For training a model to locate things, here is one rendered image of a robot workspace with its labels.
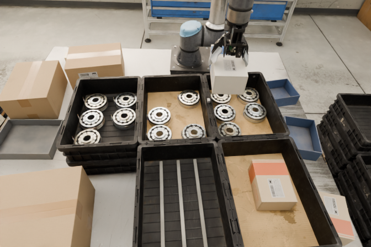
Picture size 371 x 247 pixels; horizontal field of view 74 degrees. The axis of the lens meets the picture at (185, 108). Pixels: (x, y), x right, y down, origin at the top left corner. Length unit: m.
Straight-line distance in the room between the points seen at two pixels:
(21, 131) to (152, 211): 0.83
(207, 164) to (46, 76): 0.94
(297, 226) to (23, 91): 1.31
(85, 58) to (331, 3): 3.69
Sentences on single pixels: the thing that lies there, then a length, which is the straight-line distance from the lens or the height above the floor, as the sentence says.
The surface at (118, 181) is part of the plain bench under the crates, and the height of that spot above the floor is 0.70.
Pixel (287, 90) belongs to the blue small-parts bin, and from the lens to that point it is 1.59.
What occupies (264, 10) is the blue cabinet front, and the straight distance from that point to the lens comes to 3.13.
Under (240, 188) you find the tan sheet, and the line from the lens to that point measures 0.99.
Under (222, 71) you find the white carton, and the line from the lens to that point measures 0.91.
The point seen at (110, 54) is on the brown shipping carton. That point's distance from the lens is 1.51.
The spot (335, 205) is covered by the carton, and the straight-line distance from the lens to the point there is 1.16.
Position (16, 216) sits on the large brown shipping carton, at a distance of 0.98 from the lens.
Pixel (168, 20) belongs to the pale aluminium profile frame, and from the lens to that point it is 3.04.
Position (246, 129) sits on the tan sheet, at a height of 0.83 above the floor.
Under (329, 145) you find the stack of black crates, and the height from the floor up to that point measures 0.29.
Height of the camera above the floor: 1.70
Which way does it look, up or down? 47 degrees down
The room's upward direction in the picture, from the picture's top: 2 degrees clockwise
